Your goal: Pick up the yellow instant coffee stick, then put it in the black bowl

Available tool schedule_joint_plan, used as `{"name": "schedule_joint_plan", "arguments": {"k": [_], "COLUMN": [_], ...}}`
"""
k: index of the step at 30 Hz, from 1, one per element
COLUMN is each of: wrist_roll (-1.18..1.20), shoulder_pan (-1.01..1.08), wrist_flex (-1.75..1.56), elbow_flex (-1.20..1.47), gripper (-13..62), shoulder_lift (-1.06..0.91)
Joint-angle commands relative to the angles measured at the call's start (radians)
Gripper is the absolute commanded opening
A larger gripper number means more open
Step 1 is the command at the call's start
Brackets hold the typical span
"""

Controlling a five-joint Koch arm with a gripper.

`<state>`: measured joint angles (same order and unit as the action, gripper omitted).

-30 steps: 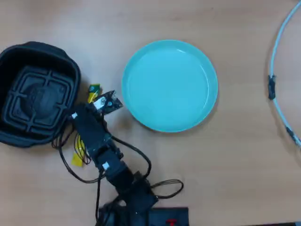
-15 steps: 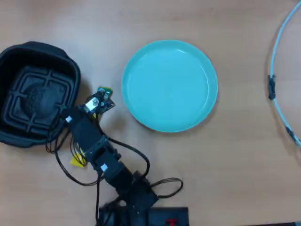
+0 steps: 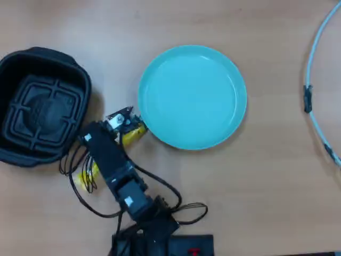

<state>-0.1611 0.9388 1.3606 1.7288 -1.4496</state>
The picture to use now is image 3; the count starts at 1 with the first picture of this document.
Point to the red clamp knob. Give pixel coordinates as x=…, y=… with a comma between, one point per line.
x=193, y=252

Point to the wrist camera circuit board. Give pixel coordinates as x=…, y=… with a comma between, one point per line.
x=117, y=121

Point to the short black tape wrap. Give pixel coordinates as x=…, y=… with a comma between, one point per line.
x=329, y=151

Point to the black plastic bowl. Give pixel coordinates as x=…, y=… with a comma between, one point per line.
x=10, y=80

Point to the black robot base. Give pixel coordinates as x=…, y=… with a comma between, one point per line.
x=186, y=244

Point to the teal round plate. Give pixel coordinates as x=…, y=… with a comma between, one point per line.
x=191, y=98

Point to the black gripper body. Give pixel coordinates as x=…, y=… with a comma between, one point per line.
x=97, y=134

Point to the yellow instant coffee stick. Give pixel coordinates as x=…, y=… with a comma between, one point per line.
x=131, y=136

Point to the long black tape wrap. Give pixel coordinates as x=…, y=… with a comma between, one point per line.
x=307, y=98

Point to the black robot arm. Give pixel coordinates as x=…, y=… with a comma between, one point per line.
x=109, y=157

